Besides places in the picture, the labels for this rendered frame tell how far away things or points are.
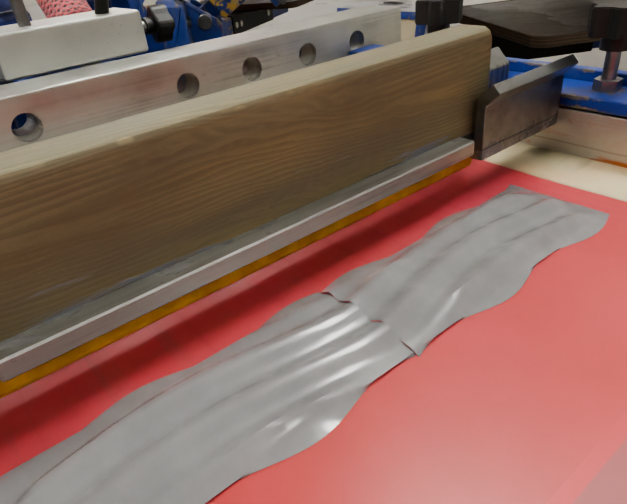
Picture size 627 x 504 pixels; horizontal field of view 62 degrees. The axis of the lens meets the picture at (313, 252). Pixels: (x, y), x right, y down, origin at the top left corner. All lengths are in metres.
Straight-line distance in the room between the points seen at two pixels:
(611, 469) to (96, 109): 0.41
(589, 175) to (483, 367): 0.22
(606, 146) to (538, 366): 0.24
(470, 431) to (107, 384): 0.16
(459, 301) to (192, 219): 0.14
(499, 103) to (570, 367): 0.20
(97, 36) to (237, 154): 0.29
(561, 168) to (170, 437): 0.33
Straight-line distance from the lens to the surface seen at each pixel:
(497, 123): 0.39
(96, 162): 0.23
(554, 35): 0.95
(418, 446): 0.21
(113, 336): 0.27
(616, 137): 0.44
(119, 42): 0.53
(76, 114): 0.47
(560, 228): 0.34
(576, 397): 0.24
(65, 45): 0.51
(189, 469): 0.21
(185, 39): 0.93
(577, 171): 0.43
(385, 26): 0.64
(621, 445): 0.23
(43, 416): 0.27
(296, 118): 0.27
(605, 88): 0.46
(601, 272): 0.32
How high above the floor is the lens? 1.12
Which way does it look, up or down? 32 degrees down
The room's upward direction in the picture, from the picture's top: 6 degrees counter-clockwise
